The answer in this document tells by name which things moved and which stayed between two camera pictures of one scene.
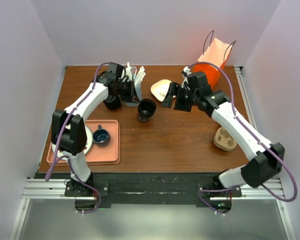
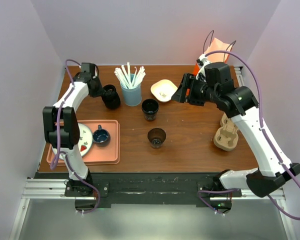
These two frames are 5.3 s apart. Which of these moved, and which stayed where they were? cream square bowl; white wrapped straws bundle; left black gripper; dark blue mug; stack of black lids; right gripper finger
Moved: left black gripper; right gripper finger
Stayed: stack of black lids; cream square bowl; dark blue mug; white wrapped straws bundle
